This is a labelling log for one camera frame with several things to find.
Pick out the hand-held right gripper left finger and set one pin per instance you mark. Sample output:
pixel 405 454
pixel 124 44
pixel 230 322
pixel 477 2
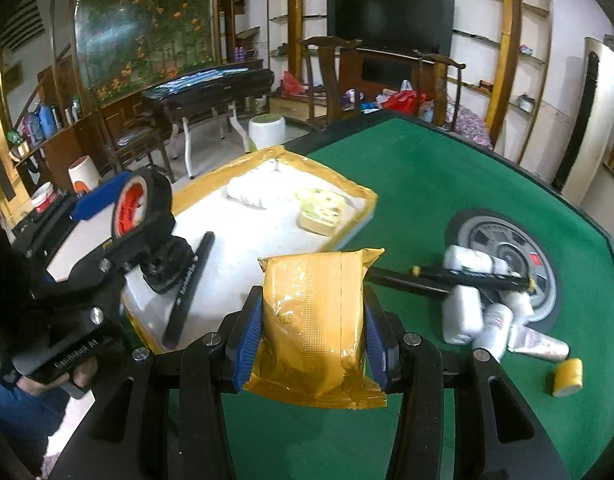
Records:
pixel 249 332

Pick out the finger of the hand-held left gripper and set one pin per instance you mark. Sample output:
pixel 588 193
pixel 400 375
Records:
pixel 142 240
pixel 99 197

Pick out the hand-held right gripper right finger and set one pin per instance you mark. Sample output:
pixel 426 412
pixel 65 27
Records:
pixel 378 342

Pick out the black tape roll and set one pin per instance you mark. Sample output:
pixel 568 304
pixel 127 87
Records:
pixel 137 205

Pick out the gold foil packet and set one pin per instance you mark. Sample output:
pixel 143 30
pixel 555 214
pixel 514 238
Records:
pixel 312 320

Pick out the black marker pen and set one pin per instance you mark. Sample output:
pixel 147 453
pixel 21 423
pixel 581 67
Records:
pixel 189 290

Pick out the black tube with gold band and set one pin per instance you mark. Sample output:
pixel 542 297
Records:
pixel 437 280

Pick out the white charger plug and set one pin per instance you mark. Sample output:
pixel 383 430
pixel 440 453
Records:
pixel 462 315

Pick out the white tray with gold tape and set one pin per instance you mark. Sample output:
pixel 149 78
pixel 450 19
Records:
pixel 267 230

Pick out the white labelled bottle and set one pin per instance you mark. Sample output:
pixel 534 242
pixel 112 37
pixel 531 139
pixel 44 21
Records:
pixel 494 332

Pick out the white cloth bundle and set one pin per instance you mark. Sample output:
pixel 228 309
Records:
pixel 252 190

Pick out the white squeeze tube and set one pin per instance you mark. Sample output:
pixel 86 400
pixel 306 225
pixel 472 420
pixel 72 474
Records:
pixel 537 344

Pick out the yellow cylinder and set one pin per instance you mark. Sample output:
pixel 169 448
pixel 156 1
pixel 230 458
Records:
pixel 568 377

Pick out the person's left hand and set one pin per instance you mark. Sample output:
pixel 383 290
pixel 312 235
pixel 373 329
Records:
pixel 47 385

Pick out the white orange cup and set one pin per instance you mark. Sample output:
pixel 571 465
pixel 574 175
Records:
pixel 84 175

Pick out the white bucket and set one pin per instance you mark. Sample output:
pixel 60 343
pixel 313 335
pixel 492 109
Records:
pixel 43 197

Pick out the dark wooden armchair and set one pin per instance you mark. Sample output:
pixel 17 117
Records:
pixel 137 147

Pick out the blue bottle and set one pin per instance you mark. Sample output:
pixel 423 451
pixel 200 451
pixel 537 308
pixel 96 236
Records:
pixel 47 122

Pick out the person's blue trousers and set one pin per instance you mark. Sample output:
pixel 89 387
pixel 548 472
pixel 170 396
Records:
pixel 17 425

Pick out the white round stool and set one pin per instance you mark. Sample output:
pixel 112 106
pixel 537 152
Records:
pixel 267 132

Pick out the wheel print round mat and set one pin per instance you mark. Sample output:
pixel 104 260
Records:
pixel 512 240

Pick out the red plastic bag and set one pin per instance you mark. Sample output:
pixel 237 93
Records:
pixel 292 84
pixel 399 101

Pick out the wooden chair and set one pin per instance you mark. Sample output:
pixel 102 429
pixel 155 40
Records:
pixel 327 80
pixel 439 90

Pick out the standing air conditioner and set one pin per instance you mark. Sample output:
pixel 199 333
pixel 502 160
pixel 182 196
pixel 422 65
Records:
pixel 587 120

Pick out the black television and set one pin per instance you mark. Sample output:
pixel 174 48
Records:
pixel 389 20

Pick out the flower wall painting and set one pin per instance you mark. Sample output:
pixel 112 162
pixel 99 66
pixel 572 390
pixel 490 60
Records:
pixel 142 20

